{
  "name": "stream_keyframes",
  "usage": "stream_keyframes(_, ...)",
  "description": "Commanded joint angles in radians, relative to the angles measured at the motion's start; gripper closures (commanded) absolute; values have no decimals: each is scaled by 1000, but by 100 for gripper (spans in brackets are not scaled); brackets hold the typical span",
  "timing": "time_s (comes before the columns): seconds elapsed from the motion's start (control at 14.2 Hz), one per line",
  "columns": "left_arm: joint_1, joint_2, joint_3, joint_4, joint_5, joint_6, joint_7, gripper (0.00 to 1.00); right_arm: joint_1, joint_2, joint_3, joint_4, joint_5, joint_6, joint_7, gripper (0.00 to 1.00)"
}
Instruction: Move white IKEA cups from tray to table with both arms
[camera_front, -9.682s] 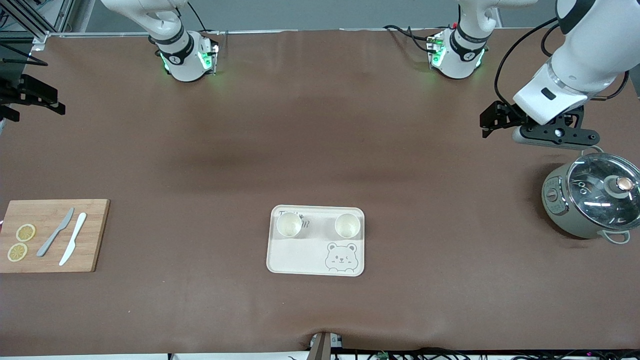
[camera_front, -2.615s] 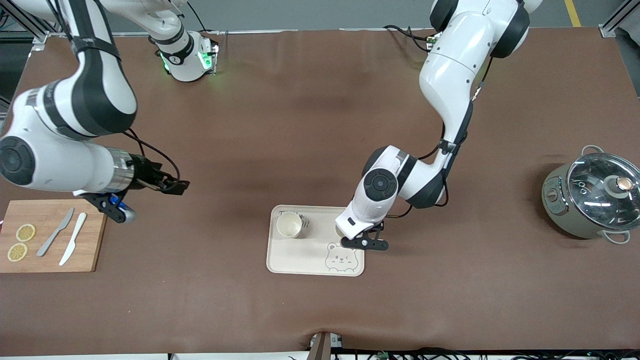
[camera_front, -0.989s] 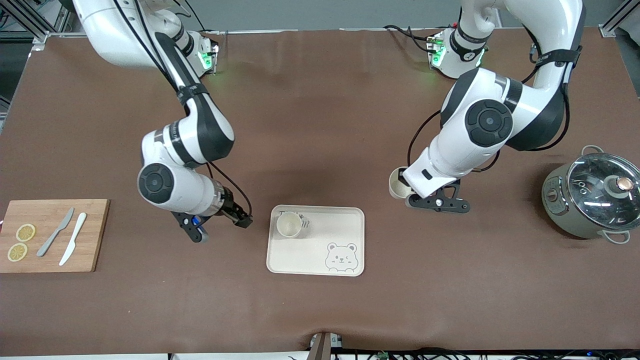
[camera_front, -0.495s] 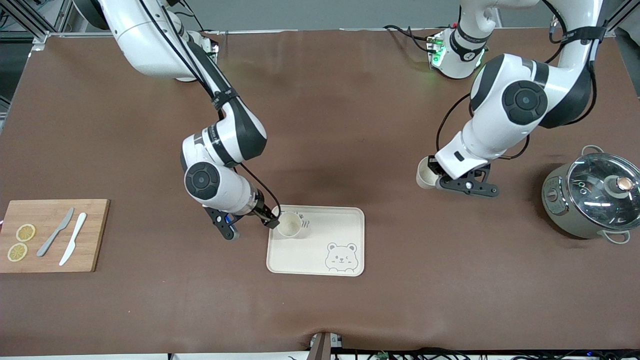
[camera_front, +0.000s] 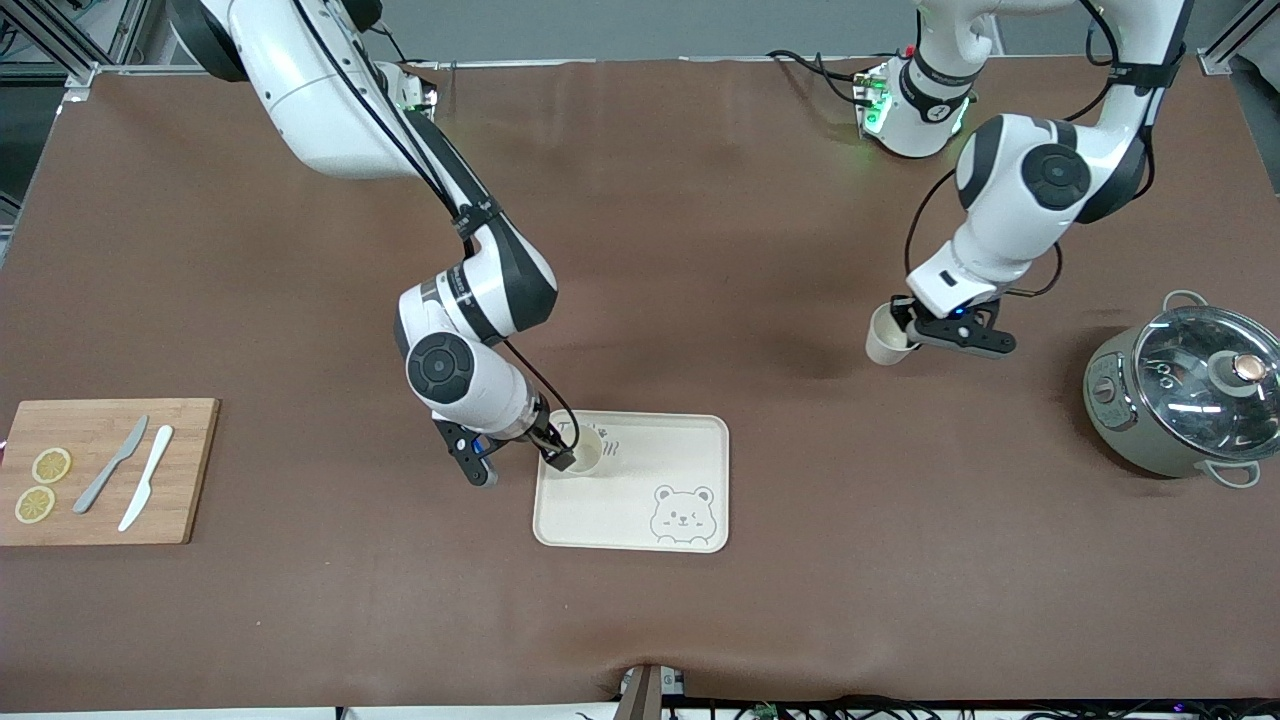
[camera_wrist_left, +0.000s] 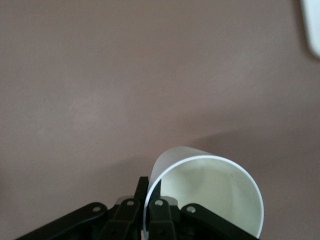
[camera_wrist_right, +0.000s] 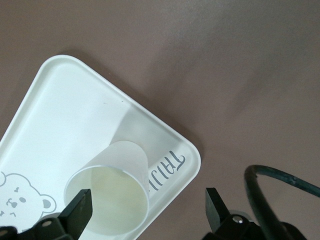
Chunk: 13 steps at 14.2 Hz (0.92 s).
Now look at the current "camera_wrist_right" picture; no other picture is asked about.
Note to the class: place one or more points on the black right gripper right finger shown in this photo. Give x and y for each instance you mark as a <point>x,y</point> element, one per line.
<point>216,215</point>

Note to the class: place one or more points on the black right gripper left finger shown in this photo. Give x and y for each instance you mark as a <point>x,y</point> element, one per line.
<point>77,215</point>

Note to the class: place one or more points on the white paper cup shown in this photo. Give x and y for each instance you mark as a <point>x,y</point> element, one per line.
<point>120,185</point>

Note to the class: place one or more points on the white bear print tray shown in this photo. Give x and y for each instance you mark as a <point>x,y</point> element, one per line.
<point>62,112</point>

